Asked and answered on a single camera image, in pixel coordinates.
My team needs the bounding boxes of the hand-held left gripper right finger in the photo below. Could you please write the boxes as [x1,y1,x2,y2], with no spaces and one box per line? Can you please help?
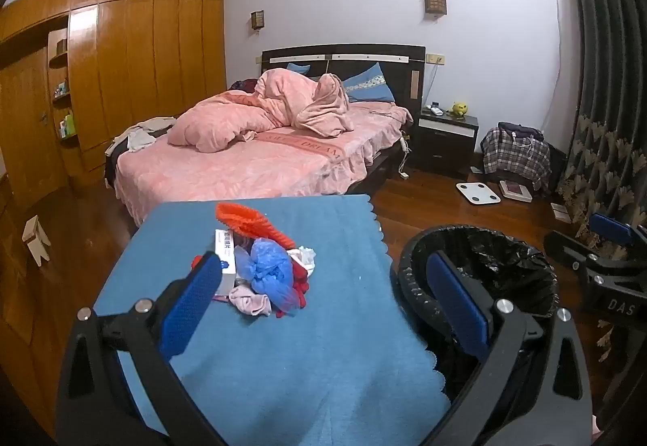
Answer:
[426,250,594,446]

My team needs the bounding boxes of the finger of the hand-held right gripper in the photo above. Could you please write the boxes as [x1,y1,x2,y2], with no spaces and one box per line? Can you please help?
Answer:
[544,230,605,275]
[589,212,647,249]

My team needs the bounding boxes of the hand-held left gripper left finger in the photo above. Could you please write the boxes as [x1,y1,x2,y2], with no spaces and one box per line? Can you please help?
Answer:
[55,251,226,446]

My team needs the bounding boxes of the black trash bin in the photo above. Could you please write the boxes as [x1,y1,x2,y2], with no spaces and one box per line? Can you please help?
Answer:
[390,222,561,427]

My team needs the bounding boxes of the pink cloth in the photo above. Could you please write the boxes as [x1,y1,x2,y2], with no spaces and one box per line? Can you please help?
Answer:
[228,287,274,318]

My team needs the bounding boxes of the black bin liner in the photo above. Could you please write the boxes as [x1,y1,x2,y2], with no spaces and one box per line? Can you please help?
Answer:
[452,228,557,323]

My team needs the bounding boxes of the white cardboard box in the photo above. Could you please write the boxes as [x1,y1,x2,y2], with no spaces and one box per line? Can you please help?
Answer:
[211,228,238,298]

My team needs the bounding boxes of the blue plastic bag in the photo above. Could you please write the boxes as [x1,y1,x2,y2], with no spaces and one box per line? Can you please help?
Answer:
[241,239,298,314]

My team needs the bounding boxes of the orange foam net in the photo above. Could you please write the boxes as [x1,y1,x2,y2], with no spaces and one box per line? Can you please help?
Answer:
[215,202,296,249]

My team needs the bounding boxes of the white grey cloth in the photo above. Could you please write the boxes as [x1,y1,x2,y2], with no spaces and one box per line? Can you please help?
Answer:
[290,246,317,275]

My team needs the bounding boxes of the white red book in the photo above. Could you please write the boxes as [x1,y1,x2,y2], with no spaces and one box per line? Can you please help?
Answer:
[499,180,533,203]

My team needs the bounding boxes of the plaid cloth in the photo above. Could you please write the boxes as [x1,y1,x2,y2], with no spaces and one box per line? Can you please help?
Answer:
[480,127,552,189]

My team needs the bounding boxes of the white bathroom scale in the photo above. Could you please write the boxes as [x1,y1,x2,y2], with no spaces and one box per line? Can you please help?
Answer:
[456,182,501,205]

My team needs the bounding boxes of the blue table cloth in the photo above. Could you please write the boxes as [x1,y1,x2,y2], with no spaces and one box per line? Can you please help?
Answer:
[93,193,453,446]

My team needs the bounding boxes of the dark jacket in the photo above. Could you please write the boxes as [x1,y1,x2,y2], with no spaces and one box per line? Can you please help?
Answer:
[498,121,544,141]

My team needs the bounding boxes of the bed with pink sheet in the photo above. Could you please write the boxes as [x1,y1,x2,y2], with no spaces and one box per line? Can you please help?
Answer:
[104,44,428,227]

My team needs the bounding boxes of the dark patterned curtain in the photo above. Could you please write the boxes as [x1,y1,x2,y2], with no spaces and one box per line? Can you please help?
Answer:
[555,0,647,376]

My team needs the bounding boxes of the white power strip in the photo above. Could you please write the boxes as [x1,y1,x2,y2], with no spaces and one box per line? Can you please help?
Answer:
[398,135,411,181]

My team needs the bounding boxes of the dark nightstand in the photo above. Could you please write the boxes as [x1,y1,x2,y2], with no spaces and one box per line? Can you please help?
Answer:
[412,110,479,181]

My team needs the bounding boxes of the small wooden stool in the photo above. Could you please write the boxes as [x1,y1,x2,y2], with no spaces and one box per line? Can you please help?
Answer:
[21,215,51,268]

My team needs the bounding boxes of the white beige clothes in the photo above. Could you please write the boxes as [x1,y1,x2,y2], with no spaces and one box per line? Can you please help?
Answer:
[111,116,178,154]

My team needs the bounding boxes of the pink duvet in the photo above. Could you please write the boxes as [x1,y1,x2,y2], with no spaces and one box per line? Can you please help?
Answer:
[167,89,284,154]

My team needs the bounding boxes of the pink plush blanket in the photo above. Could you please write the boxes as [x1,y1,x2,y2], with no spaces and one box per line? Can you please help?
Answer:
[255,69,355,137]

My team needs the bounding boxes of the large blue pillow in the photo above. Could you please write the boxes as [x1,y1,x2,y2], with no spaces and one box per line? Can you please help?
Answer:
[346,62,396,103]

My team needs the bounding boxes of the wooden wardrobe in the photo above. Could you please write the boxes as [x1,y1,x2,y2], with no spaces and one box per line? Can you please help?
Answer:
[0,0,226,245]

